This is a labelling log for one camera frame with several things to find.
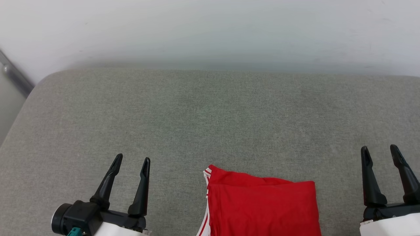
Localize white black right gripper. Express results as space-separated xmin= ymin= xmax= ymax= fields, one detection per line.
xmin=359 ymin=144 xmax=420 ymax=236

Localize grey fabric sofa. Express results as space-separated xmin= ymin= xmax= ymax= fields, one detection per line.
xmin=0 ymin=67 xmax=420 ymax=236

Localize red jersey with white sleeves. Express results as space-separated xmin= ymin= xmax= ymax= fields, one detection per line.
xmin=196 ymin=165 xmax=323 ymax=236

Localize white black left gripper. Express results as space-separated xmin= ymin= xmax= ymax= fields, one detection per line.
xmin=90 ymin=153 xmax=152 ymax=236

